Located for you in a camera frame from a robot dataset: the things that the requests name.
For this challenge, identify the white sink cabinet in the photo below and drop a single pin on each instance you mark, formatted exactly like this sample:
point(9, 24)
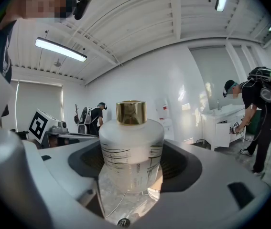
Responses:
point(221, 128)

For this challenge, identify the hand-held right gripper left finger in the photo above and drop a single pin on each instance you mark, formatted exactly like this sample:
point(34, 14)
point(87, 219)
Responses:
point(58, 166)

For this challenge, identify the wooden coat rack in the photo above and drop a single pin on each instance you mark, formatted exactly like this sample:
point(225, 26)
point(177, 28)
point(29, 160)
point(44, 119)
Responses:
point(77, 114)

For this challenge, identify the green bin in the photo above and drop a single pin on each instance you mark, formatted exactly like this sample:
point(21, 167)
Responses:
point(254, 123)

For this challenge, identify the grey ceiling sensor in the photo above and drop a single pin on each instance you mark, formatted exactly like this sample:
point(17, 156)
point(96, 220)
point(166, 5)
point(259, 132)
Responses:
point(57, 63)

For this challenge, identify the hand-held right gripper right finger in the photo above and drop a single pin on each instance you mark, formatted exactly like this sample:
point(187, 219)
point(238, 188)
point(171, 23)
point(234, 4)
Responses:
point(209, 175)

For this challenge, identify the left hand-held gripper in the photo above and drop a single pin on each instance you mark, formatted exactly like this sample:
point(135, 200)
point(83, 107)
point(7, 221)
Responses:
point(38, 125)

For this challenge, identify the chrome faucet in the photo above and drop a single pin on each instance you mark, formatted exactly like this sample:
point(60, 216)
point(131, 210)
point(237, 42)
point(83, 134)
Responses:
point(219, 105)

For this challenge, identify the white water dispenser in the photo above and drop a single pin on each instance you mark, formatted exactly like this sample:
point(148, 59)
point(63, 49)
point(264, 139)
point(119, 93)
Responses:
point(165, 118)

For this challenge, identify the person's head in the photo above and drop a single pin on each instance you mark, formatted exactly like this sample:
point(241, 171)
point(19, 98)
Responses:
point(39, 1)

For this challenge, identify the frosted white container gold cap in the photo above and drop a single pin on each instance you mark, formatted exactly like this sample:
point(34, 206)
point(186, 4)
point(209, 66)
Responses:
point(130, 139)

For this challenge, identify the white window blind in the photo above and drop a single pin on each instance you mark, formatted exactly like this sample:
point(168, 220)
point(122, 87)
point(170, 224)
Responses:
point(39, 99)
point(214, 75)

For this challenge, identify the black head-mounted camera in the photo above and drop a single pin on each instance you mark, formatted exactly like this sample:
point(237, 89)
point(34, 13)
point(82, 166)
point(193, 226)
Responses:
point(82, 6)

